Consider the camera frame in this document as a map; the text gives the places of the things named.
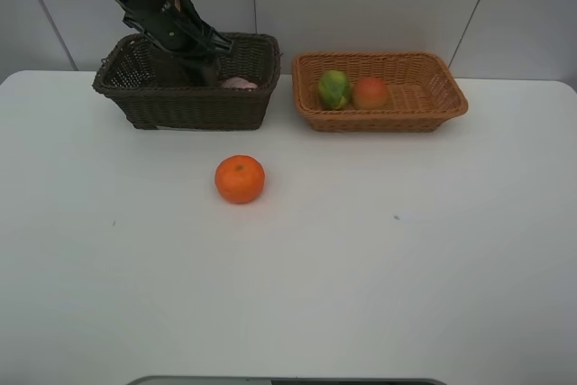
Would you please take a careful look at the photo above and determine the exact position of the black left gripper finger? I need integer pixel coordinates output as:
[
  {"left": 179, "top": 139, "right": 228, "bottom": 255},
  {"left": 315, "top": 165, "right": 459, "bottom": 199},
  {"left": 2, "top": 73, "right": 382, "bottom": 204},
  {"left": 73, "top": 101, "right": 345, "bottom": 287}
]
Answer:
[{"left": 198, "top": 55, "right": 221, "bottom": 87}]

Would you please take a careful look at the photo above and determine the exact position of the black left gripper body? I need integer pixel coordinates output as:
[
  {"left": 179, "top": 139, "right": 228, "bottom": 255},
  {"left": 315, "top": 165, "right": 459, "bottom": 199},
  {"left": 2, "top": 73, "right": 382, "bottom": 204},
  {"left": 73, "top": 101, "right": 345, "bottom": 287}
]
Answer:
[{"left": 123, "top": 14, "right": 233, "bottom": 59}]

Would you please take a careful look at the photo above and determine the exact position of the pink bottle white cap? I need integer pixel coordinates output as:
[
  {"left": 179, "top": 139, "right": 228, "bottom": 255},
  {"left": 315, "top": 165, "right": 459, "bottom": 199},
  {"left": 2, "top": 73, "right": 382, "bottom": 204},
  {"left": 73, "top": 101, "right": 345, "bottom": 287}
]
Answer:
[{"left": 221, "top": 77, "right": 258, "bottom": 90}]

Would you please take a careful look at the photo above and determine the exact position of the green mango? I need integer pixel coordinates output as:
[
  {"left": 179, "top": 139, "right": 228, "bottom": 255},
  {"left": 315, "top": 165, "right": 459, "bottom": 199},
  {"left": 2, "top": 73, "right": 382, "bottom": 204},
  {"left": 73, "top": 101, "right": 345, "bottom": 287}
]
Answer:
[{"left": 317, "top": 70, "right": 352, "bottom": 110}]

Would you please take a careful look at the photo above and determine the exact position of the round bread bun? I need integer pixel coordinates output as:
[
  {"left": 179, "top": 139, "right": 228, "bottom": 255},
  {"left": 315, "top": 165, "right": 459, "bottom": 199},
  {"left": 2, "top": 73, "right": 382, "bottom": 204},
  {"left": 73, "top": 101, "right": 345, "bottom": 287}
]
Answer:
[{"left": 353, "top": 77, "right": 389, "bottom": 110}]

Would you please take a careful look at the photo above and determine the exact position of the black pump bottle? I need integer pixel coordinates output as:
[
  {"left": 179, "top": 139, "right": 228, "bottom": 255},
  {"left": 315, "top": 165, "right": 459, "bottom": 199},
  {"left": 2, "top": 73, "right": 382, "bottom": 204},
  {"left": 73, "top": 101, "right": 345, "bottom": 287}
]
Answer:
[{"left": 150, "top": 47, "right": 206, "bottom": 87}]

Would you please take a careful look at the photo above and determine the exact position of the dark brown wicker basket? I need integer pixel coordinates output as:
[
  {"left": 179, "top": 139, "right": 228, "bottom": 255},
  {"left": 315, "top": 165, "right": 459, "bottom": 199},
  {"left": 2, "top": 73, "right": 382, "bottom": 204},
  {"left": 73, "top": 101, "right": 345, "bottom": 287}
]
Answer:
[{"left": 93, "top": 32, "right": 281, "bottom": 131}]

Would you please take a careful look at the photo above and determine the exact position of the orange tangerine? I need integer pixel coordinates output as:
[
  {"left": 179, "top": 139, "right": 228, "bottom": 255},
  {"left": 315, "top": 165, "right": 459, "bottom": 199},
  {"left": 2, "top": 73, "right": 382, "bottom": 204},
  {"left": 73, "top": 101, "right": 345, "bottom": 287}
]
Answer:
[{"left": 215, "top": 155, "right": 266, "bottom": 205}]

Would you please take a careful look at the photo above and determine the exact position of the light brown wicker basket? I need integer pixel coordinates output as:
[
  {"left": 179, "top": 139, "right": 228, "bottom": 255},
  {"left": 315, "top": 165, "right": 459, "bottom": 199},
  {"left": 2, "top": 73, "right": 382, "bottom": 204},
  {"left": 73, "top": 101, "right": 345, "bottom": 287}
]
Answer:
[{"left": 292, "top": 51, "right": 468, "bottom": 133}]

